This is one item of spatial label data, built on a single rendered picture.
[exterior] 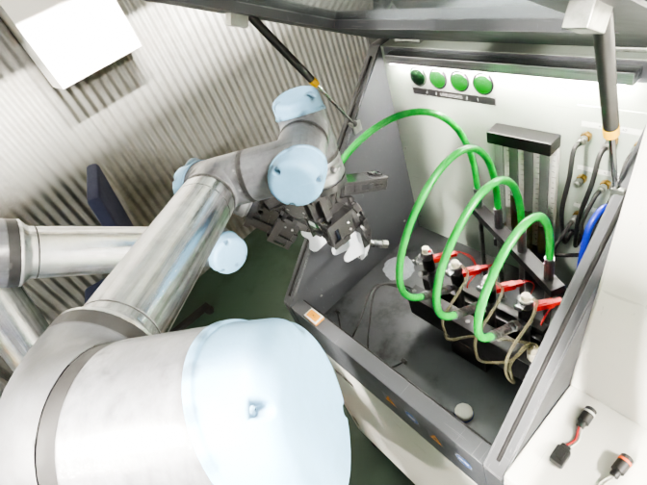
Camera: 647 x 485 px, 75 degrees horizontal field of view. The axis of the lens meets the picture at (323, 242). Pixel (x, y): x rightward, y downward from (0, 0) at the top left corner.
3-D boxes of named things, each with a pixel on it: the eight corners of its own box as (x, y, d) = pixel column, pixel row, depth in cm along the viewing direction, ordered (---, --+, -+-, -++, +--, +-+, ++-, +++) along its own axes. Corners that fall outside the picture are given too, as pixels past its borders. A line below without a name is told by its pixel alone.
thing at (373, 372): (308, 339, 131) (290, 307, 121) (319, 329, 133) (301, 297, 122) (487, 493, 88) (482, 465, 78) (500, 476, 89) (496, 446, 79)
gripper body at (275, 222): (293, 236, 100) (245, 214, 97) (309, 206, 96) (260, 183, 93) (291, 251, 93) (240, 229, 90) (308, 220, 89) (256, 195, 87)
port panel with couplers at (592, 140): (559, 234, 97) (568, 113, 78) (567, 225, 98) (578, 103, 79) (622, 256, 88) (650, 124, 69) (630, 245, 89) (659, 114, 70)
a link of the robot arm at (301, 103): (264, 115, 60) (272, 90, 66) (291, 178, 67) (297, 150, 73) (316, 100, 58) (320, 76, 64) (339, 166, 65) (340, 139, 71)
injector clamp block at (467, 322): (415, 327, 117) (405, 293, 108) (438, 303, 121) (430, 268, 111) (534, 404, 94) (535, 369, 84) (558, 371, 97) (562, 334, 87)
